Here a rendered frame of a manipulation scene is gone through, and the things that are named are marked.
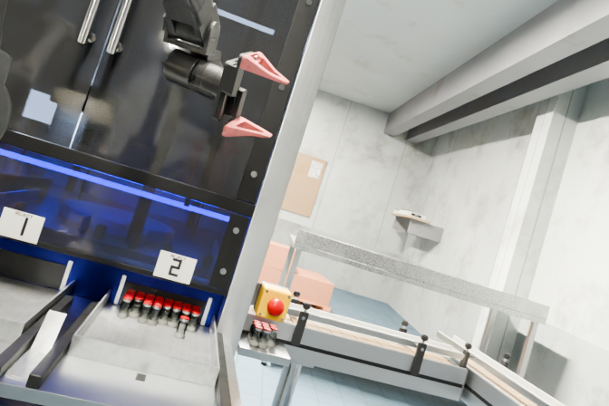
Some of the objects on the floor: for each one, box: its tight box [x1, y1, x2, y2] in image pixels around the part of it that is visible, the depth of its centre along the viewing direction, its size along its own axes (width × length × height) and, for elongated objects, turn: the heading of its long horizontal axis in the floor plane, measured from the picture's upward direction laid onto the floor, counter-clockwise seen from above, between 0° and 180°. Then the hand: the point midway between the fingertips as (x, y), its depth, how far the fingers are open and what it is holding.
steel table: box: [260, 229, 550, 379], centre depth 411 cm, size 78×208×106 cm, turn 173°
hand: (275, 108), depth 80 cm, fingers open, 9 cm apart
